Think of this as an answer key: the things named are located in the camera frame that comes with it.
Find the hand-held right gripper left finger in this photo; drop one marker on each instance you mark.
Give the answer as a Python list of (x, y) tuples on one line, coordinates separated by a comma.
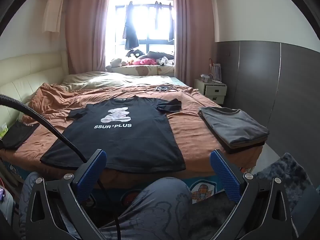
[(93, 175)]

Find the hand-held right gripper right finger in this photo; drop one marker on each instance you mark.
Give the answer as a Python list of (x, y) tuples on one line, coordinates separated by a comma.
[(225, 180)]

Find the black printed t-shirt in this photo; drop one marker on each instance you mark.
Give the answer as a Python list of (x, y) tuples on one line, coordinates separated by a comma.
[(125, 142)]

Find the stack of folded grey clothes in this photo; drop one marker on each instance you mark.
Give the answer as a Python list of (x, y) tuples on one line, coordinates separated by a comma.
[(232, 127)]

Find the folded black clothes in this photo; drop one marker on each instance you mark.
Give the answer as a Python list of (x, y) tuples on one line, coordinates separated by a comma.
[(17, 135)]

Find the cartoon printed bed sheet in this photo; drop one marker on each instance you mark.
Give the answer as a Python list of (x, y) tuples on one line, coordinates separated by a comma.
[(202, 190)]

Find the orange blanket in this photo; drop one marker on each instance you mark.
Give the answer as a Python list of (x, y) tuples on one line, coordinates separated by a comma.
[(190, 135)]

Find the grey fluffy rug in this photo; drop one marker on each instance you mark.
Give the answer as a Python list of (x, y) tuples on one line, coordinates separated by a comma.
[(287, 175)]

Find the person's grey patterned pants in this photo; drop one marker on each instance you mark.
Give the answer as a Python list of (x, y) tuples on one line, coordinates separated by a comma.
[(155, 210)]

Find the white nightstand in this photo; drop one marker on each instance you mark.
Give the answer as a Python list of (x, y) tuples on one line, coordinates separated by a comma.
[(212, 91)]

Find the beige quilt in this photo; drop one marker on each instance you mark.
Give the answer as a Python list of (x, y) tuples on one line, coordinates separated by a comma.
[(105, 80)]

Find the green tissue pack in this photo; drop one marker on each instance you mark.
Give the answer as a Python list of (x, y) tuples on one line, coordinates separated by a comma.
[(3, 131)]

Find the grey wardrobe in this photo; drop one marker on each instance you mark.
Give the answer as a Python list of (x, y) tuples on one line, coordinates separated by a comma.
[(287, 92)]

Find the striped paper bag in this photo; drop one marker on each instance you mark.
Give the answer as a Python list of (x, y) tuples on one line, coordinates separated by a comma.
[(215, 71)]

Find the cream leather headboard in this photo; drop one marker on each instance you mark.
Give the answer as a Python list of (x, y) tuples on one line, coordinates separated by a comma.
[(25, 75)]

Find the red cloth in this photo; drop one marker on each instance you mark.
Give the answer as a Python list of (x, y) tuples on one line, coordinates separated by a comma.
[(145, 61)]

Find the black and white plush toy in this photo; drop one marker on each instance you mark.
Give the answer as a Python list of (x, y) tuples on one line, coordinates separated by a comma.
[(135, 53)]

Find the grey pillow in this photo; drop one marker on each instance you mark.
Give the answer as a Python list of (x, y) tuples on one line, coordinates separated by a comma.
[(160, 55)]

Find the pink curtain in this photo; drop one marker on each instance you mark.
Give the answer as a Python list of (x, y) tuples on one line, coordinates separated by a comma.
[(192, 30), (85, 30)]

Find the dark hanging garment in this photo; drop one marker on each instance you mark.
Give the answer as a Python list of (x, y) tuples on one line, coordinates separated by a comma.
[(131, 32)]

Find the window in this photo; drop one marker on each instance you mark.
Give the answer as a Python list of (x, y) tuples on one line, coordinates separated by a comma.
[(147, 20)]

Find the cream cloth cover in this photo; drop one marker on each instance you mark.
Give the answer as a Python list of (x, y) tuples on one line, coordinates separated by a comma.
[(52, 10)]

